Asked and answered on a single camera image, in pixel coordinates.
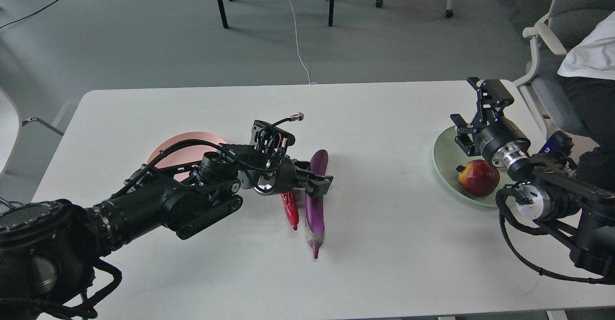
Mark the grey office chair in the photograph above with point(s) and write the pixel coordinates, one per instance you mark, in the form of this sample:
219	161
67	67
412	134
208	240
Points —
563	27

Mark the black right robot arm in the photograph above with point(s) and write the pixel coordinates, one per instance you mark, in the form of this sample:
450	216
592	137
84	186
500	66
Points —
543	199

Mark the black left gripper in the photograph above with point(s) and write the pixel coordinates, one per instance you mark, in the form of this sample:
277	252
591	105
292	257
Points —
286	179

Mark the person in white shirt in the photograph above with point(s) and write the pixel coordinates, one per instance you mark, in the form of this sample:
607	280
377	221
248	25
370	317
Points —
588	79

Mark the green plate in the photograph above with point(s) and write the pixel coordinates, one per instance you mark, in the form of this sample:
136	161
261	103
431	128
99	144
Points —
447	155

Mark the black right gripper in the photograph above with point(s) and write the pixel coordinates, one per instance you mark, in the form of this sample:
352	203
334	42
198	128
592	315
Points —
501	143

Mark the red chili pepper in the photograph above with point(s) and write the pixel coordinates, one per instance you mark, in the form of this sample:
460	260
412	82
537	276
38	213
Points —
291	209

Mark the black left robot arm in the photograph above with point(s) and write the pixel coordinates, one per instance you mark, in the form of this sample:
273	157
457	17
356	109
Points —
51	251

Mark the red pomegranate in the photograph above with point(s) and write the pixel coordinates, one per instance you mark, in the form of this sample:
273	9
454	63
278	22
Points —
478	178

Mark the purple eggplant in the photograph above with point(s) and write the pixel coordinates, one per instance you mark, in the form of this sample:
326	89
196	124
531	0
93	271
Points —
314	222

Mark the white chair at left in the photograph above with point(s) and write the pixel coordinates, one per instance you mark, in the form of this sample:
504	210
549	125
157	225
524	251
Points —
12	124

